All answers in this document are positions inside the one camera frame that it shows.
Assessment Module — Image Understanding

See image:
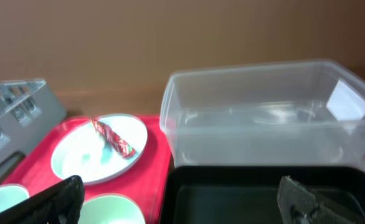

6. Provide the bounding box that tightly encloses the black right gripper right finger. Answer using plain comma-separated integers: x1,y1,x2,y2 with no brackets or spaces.
277,176,365,224

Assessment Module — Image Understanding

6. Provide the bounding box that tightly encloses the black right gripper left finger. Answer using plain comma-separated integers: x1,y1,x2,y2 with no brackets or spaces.
0,175,85,224

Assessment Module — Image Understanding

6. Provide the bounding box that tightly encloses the pale green bowl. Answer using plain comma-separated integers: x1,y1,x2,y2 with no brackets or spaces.
78,194,146,224

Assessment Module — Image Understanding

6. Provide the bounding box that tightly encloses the pale blue bowl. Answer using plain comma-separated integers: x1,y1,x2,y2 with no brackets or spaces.
0,184,29,213

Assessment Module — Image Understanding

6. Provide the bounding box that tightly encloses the red snack wrapper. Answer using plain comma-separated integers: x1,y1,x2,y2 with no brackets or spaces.
90,118,136,159

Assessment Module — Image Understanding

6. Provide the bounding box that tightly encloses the black food waste tray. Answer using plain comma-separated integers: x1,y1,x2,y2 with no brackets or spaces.
159,166,365,223

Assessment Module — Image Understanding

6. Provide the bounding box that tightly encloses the grey dishwasher rack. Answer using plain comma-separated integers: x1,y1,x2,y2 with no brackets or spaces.
0,79,67,180

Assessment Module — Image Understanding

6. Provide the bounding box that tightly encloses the white round plate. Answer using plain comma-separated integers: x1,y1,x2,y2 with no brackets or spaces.
50,114,148,185

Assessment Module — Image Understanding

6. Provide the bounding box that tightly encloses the red plastic tray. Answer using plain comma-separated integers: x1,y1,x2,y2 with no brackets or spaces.
2,116,171,223

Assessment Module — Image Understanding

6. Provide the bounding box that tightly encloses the clear plastic bin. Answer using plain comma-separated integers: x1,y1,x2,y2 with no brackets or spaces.
159,60,365,172

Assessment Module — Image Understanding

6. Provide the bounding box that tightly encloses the white label sticker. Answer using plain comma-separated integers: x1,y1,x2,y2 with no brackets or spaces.
326,80,365,121

